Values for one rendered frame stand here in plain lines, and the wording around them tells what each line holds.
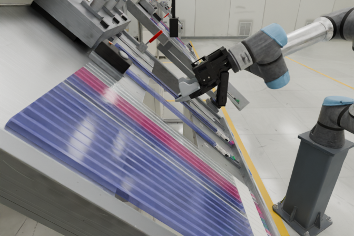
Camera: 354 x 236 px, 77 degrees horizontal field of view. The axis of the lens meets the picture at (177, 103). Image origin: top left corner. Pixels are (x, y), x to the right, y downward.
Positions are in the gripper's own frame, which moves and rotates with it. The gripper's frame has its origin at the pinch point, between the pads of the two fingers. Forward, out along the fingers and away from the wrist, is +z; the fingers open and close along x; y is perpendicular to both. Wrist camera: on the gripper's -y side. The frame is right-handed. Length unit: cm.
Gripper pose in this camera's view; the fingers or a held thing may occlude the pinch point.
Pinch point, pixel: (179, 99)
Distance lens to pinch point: 70.7
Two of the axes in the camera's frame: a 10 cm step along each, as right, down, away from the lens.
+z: -8.5, 4.9, 2.0
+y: -5.3, -7.7, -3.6
